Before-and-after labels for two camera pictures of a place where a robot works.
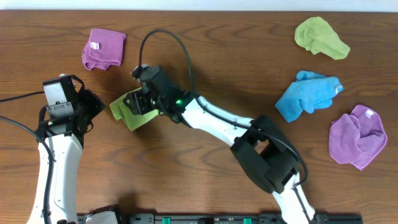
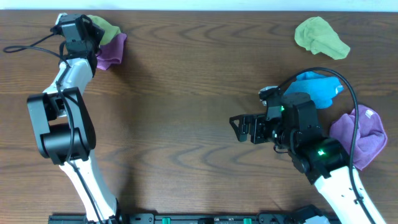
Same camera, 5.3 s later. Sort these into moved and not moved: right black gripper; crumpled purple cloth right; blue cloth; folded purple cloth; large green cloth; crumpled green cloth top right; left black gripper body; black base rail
Moved: large green cloth; right black gripper; left black gripper body
Not moved: folded purple cloth; crumpled purple cloth right; black base rail; crumpled green cloth top right; blue cloth
